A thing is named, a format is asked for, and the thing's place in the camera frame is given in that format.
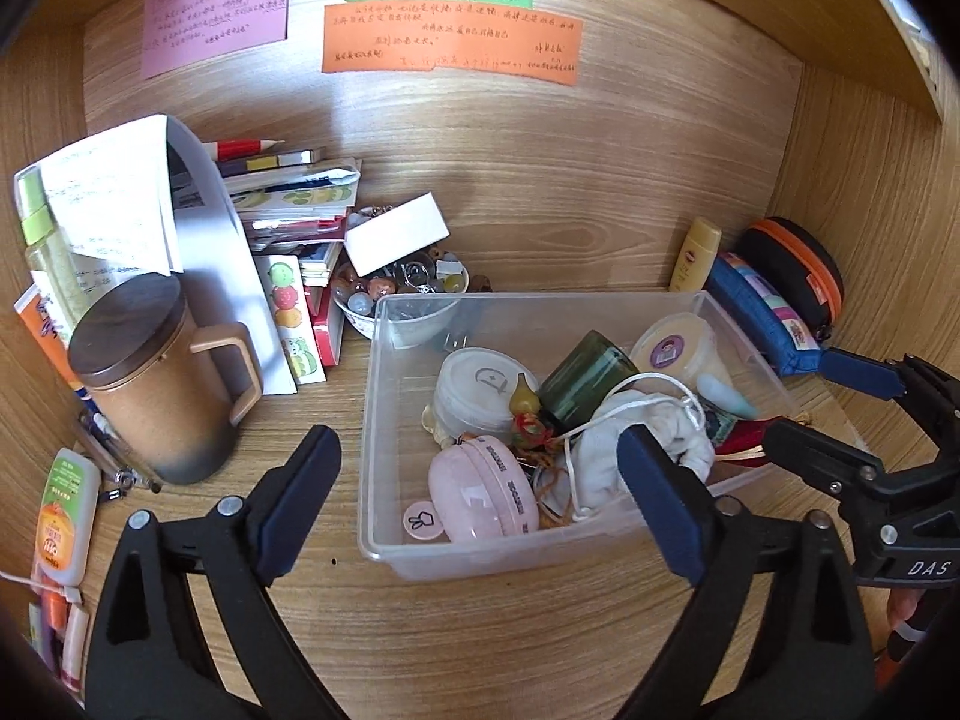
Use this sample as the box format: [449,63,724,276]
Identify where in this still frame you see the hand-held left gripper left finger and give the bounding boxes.
[84,425,350,720]

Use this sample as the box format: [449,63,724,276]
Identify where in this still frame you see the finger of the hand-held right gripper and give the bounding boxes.
[819,349,960,428]
[763,420,901,500]

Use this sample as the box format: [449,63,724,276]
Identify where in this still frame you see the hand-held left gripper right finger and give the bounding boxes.
[611,424,877,720]

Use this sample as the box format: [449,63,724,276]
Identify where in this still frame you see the white drawstring pouch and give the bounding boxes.
[566,371,718,524]

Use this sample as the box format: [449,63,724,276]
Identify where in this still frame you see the clear plastic storage box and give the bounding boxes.
[358,291,797,583]

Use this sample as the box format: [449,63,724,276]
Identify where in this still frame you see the pink round case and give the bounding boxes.
[403,433,542,545]

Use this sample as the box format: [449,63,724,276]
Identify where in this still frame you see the wooden desktop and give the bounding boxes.
[30,281,931,720]

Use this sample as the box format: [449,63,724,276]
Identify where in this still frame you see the person's right hand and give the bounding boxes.
[885,586,931,642]

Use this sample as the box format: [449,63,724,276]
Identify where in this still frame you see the red gold ornament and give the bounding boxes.
[716,418,797,460]

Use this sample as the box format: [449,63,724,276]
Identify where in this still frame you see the mint plastic piece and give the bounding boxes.
[697,375,760,421]

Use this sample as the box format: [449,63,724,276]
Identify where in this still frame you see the black orange zip case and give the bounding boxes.
[737,216,846,344]

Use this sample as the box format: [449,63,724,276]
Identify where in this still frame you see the blue patchwork pencil pouch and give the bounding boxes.
[703,252,824,378]

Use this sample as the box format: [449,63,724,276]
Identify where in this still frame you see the dark green glass jar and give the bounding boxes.
[538,330,640,436]

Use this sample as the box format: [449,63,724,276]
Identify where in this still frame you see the cream plastic tub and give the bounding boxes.
[628,313,733,406]

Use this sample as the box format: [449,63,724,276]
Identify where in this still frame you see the yellow gourd charm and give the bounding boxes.
[510,373,542,419]

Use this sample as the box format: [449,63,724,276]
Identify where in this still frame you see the brown ceramic lidded mug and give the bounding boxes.
[67,272,263,486]

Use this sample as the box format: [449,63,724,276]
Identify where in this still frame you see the bundle of pens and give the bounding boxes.
[75,405,164,505]

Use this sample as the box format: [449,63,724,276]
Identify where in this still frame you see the bowl of beads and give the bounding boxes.
[332,246,470,343]

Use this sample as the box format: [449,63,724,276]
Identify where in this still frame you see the yellow sunscreen bottle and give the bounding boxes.
[667,216,723,293]

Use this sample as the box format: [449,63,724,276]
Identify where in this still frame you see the clear round lidded container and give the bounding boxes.
[435,347,538,451]

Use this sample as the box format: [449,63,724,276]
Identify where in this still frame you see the white bottle orange label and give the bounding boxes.
[34,448,103,587]

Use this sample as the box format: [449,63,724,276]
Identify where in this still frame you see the white tube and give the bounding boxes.
[58,602,92,692]

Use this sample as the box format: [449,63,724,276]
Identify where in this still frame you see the small white box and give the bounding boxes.
[343,193,451,278]

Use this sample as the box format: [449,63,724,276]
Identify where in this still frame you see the stack of books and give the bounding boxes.
[216,146,362,368]

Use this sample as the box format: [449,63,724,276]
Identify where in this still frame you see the orange tube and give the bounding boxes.
[15,283,92,395]

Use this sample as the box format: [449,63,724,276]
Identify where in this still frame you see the yellow-green spray bottle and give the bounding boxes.
[15,165,102,331]

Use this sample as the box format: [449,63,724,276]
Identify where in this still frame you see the red and white marker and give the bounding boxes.
[197,136,287,161]

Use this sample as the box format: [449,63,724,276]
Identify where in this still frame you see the white handwritten paper sheet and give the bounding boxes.
[37,115,186,280]

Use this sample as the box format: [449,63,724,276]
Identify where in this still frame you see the orange paper note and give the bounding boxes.
[322,1,584,88]

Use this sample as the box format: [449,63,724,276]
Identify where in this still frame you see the pink paper note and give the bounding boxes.
[142,0,293,80]

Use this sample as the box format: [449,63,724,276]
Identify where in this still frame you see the white charging cable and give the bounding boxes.
[0,570,76,601]

